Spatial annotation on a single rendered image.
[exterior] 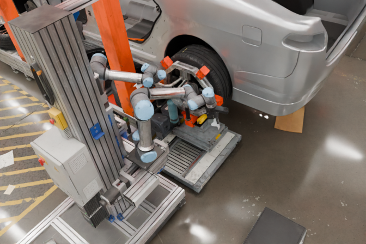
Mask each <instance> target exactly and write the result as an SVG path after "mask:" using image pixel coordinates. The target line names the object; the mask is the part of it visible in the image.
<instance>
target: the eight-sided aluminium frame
mask: <svg viewBox="0 0 366 244"><path fill-rule="evenodd" d="M175 68H176V69H179V70H182V71H184V72H187V73H189V74H192V75H193V76H194V77H195V79H196V80H197V81H198V82H199V84H200V85H201V86H202V87H203V88H207V87H209V88H212V90H213V91H214V88H213V87H212V85H211V84H210V83H209V82H208V80H207V79H206V78H205V77H204V78H203V79H202V80H200V79H199V78H198V77H197V76H196V73H197V72H198V71H199V69H198V68H197V67H194V66H191V65H188V64H185V63H182V62H180V61H176V62H175V63H173V64H172V65H171V66H170V67H169V68H168V69H167V70H165V72H166V77H165V78H164V79H163V82H164V84H166V85H168V84H171V81H170V74H169V73H170V72H171V71H172V70H174V69H175ZM177 107H179V109H181V110H184V111H185V107H184V105H183V104H182V105H181V106H177ZM189 110H190V114H193V115H195V116H197V117H199V116H200V115H202V114H204V113H206V109H205V107H204V108H202V109H194V110H191V109H190V108H189Z"/></svg>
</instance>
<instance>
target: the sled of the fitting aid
mask: <svg viewBox="0 0 366 244"><path fill-rule="evenodd" d="M184 122H185V120H184V118H182V119H181V120H180V122H179V123H178V124H177V125H176V126H175V127H174V128H173V129H172V131H173V134H174V135H176V136H178V137H180V138H182V139H184V140H186V141H188V142H190V143H192V144H194V145H196V146H197V147H199V148H201V149H203V150H205V151H207V152H209V153H210V152H211V151H212V149H213V148H214V147H215V146H216V145H217V144H218V142H219V141H220V140H221V139H222V138H223V137H224V136H225V134H226V133H227V132H228V127H227V126H225V128H224V129H223V130H222V131H221V132H220V133H219V135H218V136H217V137H216V138H215V139H214V140H213V141H212V143H211V144H207V143H205V142H203V141H201V140H200V139H198V138H195V137H193V136H191V135H189V134H187V133H185V132H183V131H181V130H180V129H179V127H180V126H181V125H182V124H183V123H184Z"/></svg>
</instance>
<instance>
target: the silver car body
mask: <svg viewBox="0 0 366 244"><path fill-rule="evenodd" d="M65 1H67V0H12V2H13V4H14V6H15V8H16V10H17V12H18V14H20V15H21V14H23V13H25V12H29V11H31V10H34V9H36V8H38V7H40V6H42V5H44V4H49V5H51V6H56V5H59V4H61V3H63V2H65ZM119 3H120V7H121V12H122V15H123V19H124V24H125V28H126V32H127V37H128V40H129V45H130V49H131V54H132V58H133V61H134V62H136V63H139V64H142V65H143V64H145V63H147V64H149V65H151V66H152V67H154V68H155V69H157V70H164V71H165V69H164V67H163V66H162V65H161V63H160V61H162V60H163V54H164V49H165V46H166V44H167V42H168V41H169V40H170V39H171V38H172V37H174V36H176V35H178V34H191V35H195V36H197V37H199V38H201V39H203V40H204V41H206V42H207V43H208V44H210V45H211V46H212V47H213V48H214V49H215V50H216V51H217V52H218V54H219V55H220V56H221V57H222V59H223V60H224V62H225V64H226V66H227V68H228V70H229V72H230V75H231V79H232V82H233V91H234V92H233V100H234V101H236V102H239V103H242V104H244V105H246V106H249V107H252V108H255V109H257V110H259V111H262V112H265V113H267V114H270V115H274V116H285V115H288V114H291V113H294V112H296V111H297V110H299V109H300V108H302V107H303V106H304V105H305V104H307V103H308V102H309V101H310V100H311V99H312V98H313V97H314V96H315V95H316V94H317V92H318V91H319V90H320V89H321V87H322V86H323V85H324V84H325V82H326V81H327V80H328V78H329V77H330V75H331V74H332V72H333V71H334V69H335V68H336V67H337V65H338V64H339V63H340V61H341V60H342V58H343V57H344V56H345V54H346V53H347V51H348V50H349V48H350V47H351V45H352V44H353V42H354V41H355V40H356V38H357V37H358V35H359V33H360V32H361V30H362V29H363V27H364V25H365V23H366V0H119ZM79 12H80V14H79V16H78V18H77V21H81V22H83V24H82V27H83V31H82V33H83V36H84V38H85V40H83V41H86V42H88V43H90V44H93V45H96V46H98V47H101V48H104V45H103V42H102V39H101V35H100V31H99V28H98V25H97V21H96V18H95V15H94V11H93V7H92V5H89V6H87V7H85V8H83V9H81V10H79ZM104 49H105V48H104Z"/></svg>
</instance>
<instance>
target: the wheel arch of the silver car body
mask: <svg viewBox="0 0 366 244"><path fill-rule="evenodd" d="M200 39H201V38H199V37H197V36H195V35H191V34H178V35H176V36H174V37H172V38H171V39H170V40H169V41H168V42H167V44H166V46H165V49H164V54H163V58H165V57H166V56H169V58H171V57H172V56H174V55H175V54H176V53H177V52H179V51H180V50H181V49H182V48H184V47H185V46H187V45H191V44H198V43H199V41H200ZM205 42H206V41H204V40H203V39H201V41H200V43H199V44H200V45H203V46H205ZM206 43H207V42H206ZM208 47H209V48H210V49H212V50H213V51H215V52H216V53H217V54H218V52H217V51H216V50H215V49H214V48H213V47H212V46H211V45H210V44H208ZM218 55H219V54H218ZM219 56H220V55H219ZM221 58H222V57H221ZM222 60H223V59H222ZM223 61H224V60H223ZM225 65H226V64H225ZM228 71H229V70H228ZM229 74H230V72H229ZM230 78H231V76H230ZM231 82H232V80H231ZM232 86H233V82H232ZM233 92H234V91H233ZM231 99H232V100H233V95H232V98H231Z"/></svg>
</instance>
